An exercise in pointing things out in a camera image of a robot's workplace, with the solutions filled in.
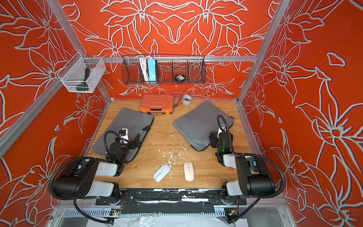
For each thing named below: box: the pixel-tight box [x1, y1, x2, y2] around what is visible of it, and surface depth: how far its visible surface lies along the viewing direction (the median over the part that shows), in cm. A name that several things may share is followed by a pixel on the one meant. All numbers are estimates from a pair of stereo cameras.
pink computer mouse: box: [183, 161, 195, 182], surface depth 82 cm
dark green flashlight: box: [76, 68, 90, 92], surface depth 82 cm
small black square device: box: [174, 74, 186, 81], surface depth 98 cm
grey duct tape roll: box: [181, 94, 193, 106], surface depth 120 cm
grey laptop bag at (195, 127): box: [173, 100, 234, 152], surface depth 100 cm
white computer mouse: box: [153, 164, 171, 183], surface depth 81 cm
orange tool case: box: [139, 94, 174, 115], surface depth 116 cm
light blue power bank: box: [147, 58, 157, 85], surface depth 92 cm
